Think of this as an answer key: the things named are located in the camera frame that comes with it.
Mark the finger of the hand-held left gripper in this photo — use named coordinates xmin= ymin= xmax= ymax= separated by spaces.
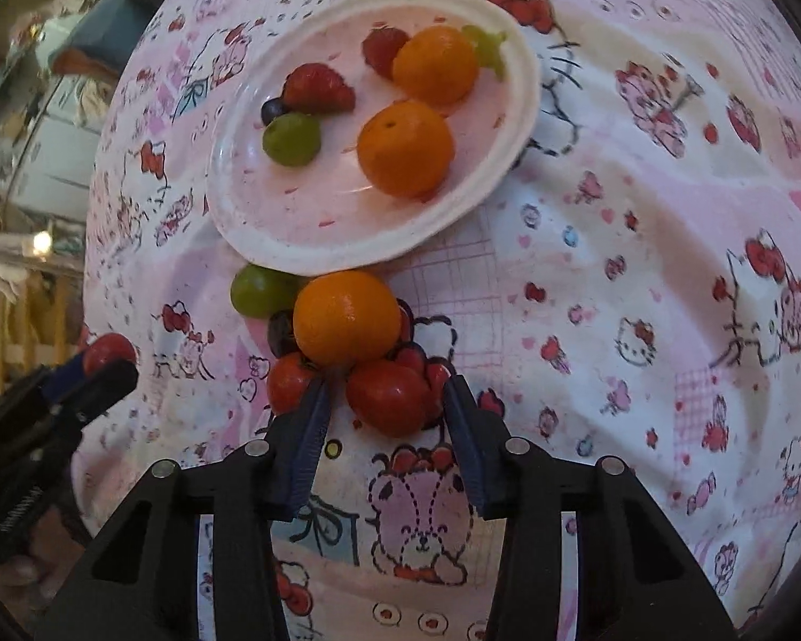
xmin=67 ymin=361 xmax=140 ymax=425
xmin=46 ymin=354 xmax=89 ymax=405

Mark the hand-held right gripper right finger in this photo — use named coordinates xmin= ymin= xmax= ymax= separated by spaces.
xmin=441 ymin=374 xmax=739 ymax=641

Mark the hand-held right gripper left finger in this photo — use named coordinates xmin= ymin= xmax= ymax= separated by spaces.
xmin=33 ymin=374 xmax=335 ymax=641

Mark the orange mandarin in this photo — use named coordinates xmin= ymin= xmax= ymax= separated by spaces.
xmin=356 ymin=99 xmax=456 ymax=200
xmin=391 ymin=25 xmax=480 ymax=106
xmin=292 ymin=271 xmax=403 ymax=368

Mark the red strawberry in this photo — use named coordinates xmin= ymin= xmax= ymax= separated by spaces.
xmin=362 ymin=27 xmax=411 ymax=80
xmin=281 ymin=62 xmax=357 ymax=114

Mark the green grape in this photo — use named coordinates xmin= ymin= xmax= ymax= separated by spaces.
xmin=262 ymin=112 xmax=323 ymax=168
xmin=230 ymin=264 xmax=301 ymax=318

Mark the pink cartoon printed bedsheet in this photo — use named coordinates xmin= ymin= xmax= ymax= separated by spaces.
xmin=73 ymin=0 xmax=801 ymax=641

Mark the pink strawberry-shaped plate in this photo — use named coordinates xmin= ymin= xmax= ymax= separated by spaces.
xmin=205 ymin=0 xmax=541 ymax=278

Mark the person's left hand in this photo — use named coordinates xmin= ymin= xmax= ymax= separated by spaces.
xmin=0 ymin=507 xmax=91 ymax=615

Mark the wooden railing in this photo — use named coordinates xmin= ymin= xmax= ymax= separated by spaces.
xmin=0 ymin=267 xmax=88 ymax=408

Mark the blue sofa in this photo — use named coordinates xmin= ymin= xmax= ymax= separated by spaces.
xmin=50 ymin=13 xmax=154 ymax=77

